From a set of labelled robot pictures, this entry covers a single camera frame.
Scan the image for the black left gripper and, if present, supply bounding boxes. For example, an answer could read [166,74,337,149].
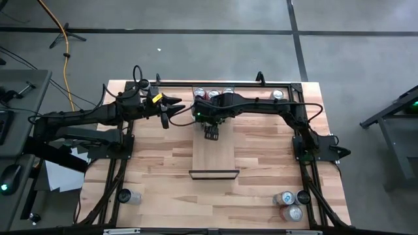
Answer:
[125,87,187,130]

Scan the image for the black-topped beverage can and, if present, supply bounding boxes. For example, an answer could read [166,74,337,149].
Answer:
[293,189,312,206]
[118,188,143,206]

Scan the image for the can with blue tab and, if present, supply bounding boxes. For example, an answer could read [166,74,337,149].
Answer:
[272,191,296,207]

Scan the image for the black tripod base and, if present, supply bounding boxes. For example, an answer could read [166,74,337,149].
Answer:
[48,22,88,50]

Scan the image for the black diagonal beam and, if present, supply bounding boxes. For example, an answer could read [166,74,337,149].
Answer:
[22,136,91,174]

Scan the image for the white paper sheets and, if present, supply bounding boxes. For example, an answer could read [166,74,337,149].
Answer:
[44,146,91,193]

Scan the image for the red can silver top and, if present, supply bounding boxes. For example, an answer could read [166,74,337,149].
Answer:
[279,204,304,223]

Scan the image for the grey desk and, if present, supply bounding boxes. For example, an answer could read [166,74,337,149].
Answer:
[0,69,53,229]

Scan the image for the black keyboard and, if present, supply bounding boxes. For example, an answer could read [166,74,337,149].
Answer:
[0,110,14,146]

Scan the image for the black computer mouse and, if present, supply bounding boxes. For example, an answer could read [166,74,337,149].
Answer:
[0,163,23,196]

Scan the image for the dark grey cart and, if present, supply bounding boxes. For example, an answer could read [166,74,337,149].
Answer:
[359,85,418,192]

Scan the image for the black device green light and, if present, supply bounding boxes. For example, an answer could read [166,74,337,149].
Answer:
[404,97,418,115]

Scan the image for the black table rail frame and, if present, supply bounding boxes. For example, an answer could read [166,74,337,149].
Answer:
[73,81,352,235]

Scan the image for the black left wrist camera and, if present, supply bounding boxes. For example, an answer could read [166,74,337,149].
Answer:
[142,93,164,110]

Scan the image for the black frame wooden shelf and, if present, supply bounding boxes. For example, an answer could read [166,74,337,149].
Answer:
[188,84,240,180]

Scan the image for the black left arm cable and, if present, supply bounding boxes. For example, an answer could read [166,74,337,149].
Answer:
[132,64,144,91]

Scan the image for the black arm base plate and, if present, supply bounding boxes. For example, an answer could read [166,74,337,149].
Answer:
[292,134,352,163]
[87,133,135,161]

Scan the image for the orange floor cable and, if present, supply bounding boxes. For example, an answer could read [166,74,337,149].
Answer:
[36,0,75,109]

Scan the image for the silver handled tool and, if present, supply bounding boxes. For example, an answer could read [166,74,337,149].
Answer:
[18,81,37,95]

